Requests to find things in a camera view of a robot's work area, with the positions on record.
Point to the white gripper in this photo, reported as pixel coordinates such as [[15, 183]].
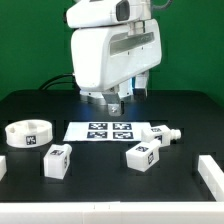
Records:
[[107, 56]]

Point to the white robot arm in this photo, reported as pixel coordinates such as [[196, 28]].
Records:
[[140, 13]]

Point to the white marker sheet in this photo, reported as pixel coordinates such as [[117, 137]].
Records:
[[105, 131]]

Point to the white right barrier block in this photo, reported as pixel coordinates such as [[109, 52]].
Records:
[[212, 175]]

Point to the white barrier block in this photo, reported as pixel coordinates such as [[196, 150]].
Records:
[[3, 167], [212, 175]]

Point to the white left barrier block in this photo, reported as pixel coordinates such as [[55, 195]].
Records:
[[3, 167]]

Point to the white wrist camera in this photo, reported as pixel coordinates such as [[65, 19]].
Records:
[[94, 13]]

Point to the white front barrier wall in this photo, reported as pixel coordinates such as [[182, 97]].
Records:
[[113, 213]]

